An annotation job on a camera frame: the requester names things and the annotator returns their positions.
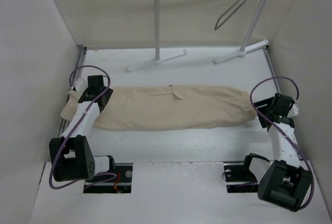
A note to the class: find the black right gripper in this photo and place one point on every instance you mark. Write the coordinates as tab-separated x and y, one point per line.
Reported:
267	101

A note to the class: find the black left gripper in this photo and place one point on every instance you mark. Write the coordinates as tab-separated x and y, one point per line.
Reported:
108	94

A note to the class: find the beige trousers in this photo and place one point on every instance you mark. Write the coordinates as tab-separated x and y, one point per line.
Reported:
175	107

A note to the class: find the grey wire hanger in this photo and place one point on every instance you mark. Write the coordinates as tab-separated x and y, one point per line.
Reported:
226	15

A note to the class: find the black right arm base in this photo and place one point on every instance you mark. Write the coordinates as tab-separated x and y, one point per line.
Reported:
238	176

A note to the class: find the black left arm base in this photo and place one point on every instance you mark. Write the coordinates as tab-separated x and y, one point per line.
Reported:
118	182

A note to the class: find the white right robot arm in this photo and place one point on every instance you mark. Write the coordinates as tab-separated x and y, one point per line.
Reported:
286	182

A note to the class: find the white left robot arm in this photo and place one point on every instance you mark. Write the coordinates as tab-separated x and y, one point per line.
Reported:
71	156

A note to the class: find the white clothes rack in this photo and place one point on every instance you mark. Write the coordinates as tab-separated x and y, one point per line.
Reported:
241	51

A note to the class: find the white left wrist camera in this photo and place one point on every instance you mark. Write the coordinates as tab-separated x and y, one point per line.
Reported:
80	85

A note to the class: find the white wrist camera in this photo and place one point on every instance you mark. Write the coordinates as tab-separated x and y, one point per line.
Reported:
294	111
80	85

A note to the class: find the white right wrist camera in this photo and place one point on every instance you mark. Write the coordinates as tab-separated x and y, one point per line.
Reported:
294	111

